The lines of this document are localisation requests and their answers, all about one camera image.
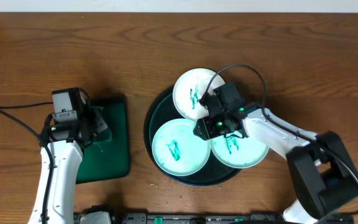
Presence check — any round black serving tray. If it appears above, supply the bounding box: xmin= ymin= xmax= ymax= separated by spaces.
xmin=144 ymin=86 xmax=241 ymax=187

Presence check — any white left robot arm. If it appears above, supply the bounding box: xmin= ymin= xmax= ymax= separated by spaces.
xmin=29 ymin=120 xmax=96 ymax=223

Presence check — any rectangular green water tray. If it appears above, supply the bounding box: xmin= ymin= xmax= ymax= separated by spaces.
xmin=76 ymin=97 xmax=130 ymax=184

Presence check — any green scrub sponge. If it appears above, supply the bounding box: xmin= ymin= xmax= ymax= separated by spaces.
xmin=90 ymin=106 xmax=112 ymax=143

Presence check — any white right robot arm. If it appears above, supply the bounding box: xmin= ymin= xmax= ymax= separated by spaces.
xmin=194 ymin=93 xmax=358 ymax=223

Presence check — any white plate top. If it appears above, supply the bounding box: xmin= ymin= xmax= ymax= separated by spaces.
xmin=173 ymin=68 xmax=216 ymax=121

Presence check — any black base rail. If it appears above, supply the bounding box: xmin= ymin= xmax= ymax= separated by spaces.
xmin=121 ymin=212 xmax=355 ymax=224

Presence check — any white plate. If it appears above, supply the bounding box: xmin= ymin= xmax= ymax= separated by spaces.
xmin=209 ymin=131 xmax=269 ymax=169
xmin=152 ymin=118 xmax=211 ymax=177
xmin=173 ymin=68 xmax=216 ymax=121

